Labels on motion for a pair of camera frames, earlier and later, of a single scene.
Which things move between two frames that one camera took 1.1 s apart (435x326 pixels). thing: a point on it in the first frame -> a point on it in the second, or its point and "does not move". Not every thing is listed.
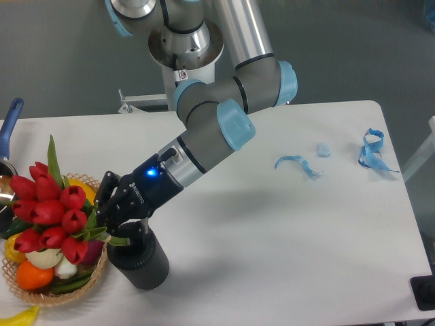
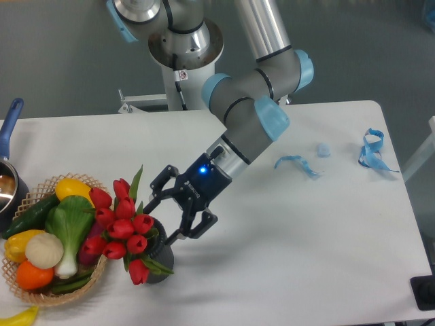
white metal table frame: [131, 103] does not move
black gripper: [138, 195] -> [198, 187]
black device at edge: [423, 290] does not move
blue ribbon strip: [367, 157] does not move
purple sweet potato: [93, 252] does not move
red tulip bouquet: [51, 213] -> [125, 235]
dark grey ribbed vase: [148, 268] -> [160, 246]
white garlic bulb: [45, 259] does not move
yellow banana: [24, 318] does not move
